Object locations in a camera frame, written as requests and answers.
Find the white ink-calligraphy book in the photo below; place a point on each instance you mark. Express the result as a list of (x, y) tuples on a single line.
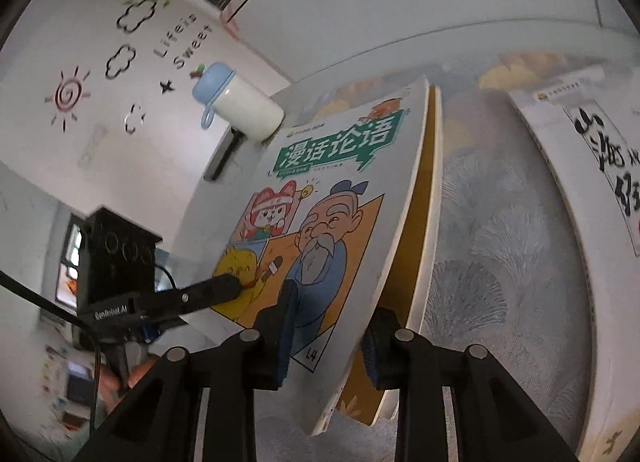
[(590, 222)]

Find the window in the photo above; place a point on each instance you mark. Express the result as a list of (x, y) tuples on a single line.
[(67, 287)]

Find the black lettering wall decal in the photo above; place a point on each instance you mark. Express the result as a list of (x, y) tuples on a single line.
[(182, 41)]

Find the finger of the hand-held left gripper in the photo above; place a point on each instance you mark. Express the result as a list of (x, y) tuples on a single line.
[(200, 294)]

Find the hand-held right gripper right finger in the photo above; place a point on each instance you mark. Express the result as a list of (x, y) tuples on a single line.
[(374, 357)]

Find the fan-patterned tablecloth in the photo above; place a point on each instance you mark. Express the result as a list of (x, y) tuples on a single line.
[(490, 262)]

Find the white cartoon book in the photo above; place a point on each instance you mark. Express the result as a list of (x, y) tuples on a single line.
[(325, 181)]

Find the person's left hand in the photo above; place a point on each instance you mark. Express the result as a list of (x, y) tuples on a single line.
[(142, 372)]

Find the white bottle with blue lid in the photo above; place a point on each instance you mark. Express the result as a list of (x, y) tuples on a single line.
[(247, 109)]

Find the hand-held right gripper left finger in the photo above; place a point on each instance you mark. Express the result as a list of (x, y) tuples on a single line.
[(285, 337)]

